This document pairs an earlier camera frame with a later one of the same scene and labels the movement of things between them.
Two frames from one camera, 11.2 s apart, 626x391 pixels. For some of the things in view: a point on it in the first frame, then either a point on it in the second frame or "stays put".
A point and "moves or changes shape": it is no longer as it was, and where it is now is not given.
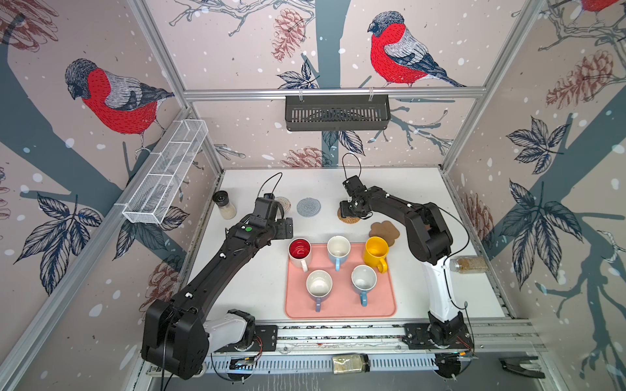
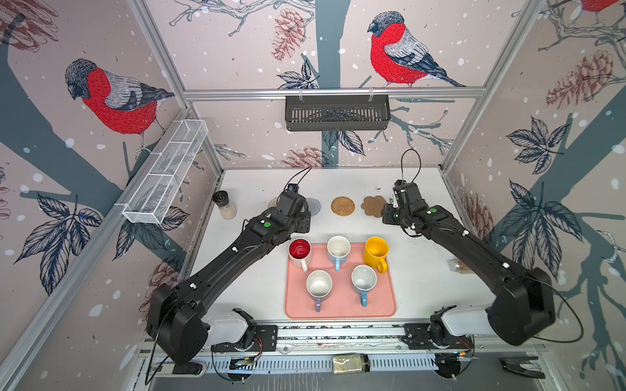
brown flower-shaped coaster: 385,230 moves or changes shape
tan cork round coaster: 347,220 moves or changes shape
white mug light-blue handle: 338,248 stays put
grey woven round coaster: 308,207 stays put
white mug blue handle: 363,279 stays put
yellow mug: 376,252 stays put
